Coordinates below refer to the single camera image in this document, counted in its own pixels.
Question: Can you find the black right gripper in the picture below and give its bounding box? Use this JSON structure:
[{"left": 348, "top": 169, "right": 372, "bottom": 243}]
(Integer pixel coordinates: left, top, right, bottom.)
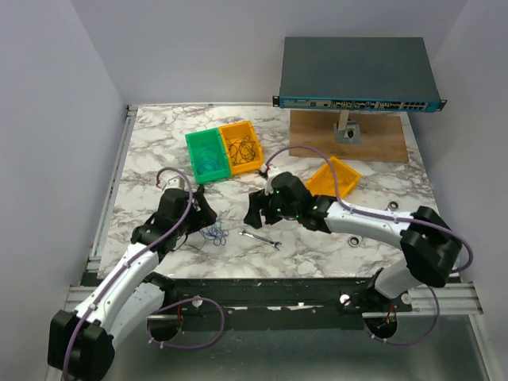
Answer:
[{"left": 244, "top": 187, "right": 300, "bottom": 229}]

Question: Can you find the dark purple wire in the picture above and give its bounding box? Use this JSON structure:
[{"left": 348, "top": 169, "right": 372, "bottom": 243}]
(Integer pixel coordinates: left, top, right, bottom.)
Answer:
[{"left": 224, "top": 137, "right": 257, "bottom": 166}]

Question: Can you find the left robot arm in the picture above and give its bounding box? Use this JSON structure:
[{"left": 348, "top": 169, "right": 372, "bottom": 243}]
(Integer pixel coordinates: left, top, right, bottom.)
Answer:
[{"left": 48, "top": 186, "right": 217, "bottom": 380}]

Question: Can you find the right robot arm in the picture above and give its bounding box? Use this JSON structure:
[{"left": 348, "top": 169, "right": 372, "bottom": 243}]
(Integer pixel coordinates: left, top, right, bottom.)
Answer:
[{"left": 244, "top": 171, "right": 463, "bottom": 311}]

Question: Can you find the small silver open-end wrench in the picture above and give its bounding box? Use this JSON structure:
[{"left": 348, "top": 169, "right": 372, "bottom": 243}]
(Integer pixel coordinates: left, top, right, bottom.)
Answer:
[{"left": 238, "top": 229, "right": 283, "bottom": 251}]

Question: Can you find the orange plastic bin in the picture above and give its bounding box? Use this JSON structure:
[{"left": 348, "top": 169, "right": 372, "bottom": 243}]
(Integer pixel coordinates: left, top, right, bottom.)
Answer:
[{"left": 218, "top": 121, "right": 264, "bottom": 175}]

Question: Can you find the green plastic bin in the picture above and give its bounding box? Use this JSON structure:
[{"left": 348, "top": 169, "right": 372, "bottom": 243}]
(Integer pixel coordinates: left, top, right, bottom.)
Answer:
[{"left": 185, "top": 128, "right": 231, "bottom": 184}]

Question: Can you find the loose yellow plastic bin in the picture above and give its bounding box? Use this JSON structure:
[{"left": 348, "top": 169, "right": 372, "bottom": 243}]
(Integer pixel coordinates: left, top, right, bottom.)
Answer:
[{"left": 306, "top": 156, "right": 361, "bottom": 199}]

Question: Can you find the silver ratchet wrench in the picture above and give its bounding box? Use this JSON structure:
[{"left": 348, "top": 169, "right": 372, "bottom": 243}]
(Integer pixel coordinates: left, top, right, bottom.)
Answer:
[{"left": 348, "top": 201, "right": 400, "bottom": 248}]

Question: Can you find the wooden base board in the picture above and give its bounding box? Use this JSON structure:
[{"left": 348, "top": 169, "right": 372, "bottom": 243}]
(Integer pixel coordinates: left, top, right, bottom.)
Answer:
[{"left": 289, "top": 110, "right": 409, "bottom": 163}]

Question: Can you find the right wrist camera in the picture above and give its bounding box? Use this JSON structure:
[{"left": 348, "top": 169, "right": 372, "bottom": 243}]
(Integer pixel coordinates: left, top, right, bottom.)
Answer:
[{"left": 260, "top": 164, "right": 280, "bottom": 194}]

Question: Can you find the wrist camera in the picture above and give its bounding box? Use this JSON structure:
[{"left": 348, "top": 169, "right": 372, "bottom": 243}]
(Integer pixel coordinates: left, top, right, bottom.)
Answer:
[
  {"left": 160, "top": 175, "right": 186, "bottom": 191},
  {"left": 260, "top": 164, "right": 280, "bottom": 194}
]

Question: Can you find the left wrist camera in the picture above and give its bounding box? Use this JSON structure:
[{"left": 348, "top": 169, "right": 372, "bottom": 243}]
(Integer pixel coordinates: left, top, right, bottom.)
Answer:
[{"left": 160, "top": 175, "right": 186, "bottom": 191}]

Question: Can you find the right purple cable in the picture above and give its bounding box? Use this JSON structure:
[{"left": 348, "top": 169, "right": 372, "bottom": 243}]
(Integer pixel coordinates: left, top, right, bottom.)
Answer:
[{"left": 261, "top": 145, "right": 475, "bottom": 345}]

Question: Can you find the purple cable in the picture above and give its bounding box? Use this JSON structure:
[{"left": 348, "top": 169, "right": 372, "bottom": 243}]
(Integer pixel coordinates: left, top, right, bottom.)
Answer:
[
  {"left": 61, "top": 166, "right": 225, "bottom": 381},
  {"left": 261, "top": 145, "right": 475, "bottom": 345}
]

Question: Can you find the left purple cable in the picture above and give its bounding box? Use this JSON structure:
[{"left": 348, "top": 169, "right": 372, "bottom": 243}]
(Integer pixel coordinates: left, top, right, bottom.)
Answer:
[{"left": 61, "top": 166, "right": 225, "bottom": 381}]

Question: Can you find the grey switch stand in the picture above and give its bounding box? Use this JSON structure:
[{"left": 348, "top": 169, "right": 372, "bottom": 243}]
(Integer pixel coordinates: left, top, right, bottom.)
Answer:
[{"left": 333, "top": 110, "right": 362, "bottom": 145}]

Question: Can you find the blue network switch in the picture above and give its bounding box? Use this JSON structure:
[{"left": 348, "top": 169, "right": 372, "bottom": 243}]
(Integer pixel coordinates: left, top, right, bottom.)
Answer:
[{"left": 272, "top": 37, "right": 447, "bottom": 113}]

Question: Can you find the black mounting rail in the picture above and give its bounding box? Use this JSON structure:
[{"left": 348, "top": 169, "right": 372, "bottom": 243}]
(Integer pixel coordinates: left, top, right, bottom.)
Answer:
[{"left": 65, "top": 267, "right": 483, "bottom": 331}]

